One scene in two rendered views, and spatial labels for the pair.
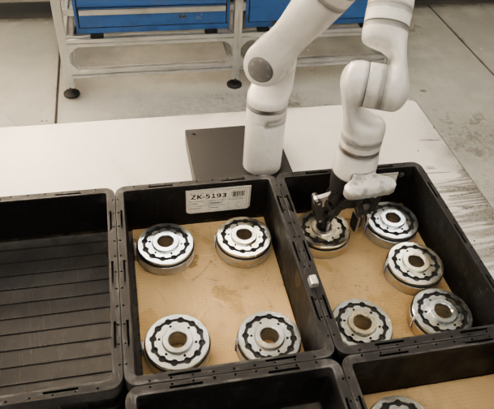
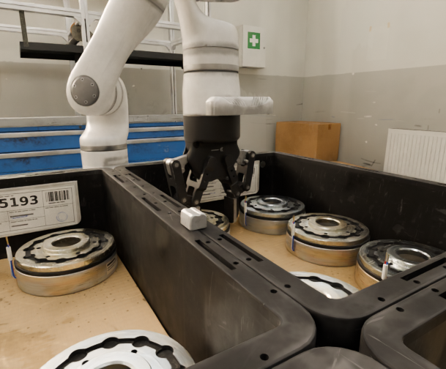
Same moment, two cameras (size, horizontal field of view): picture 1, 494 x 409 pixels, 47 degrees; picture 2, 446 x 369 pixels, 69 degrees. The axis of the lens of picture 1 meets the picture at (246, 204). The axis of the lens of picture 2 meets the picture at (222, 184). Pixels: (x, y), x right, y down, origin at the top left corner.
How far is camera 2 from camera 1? 0.72 m
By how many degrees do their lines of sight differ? 33
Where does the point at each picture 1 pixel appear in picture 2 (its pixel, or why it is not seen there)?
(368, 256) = (262, 244)
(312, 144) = not seen: hidden behind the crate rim
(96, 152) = not seen: outside the picture
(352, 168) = (209, 88)
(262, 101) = (95, 135)
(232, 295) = (32, 341)
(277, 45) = (98, 55)
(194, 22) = not seen: hidden behind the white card
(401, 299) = (336, 274)
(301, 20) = (117, 17)
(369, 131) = (219, 23)
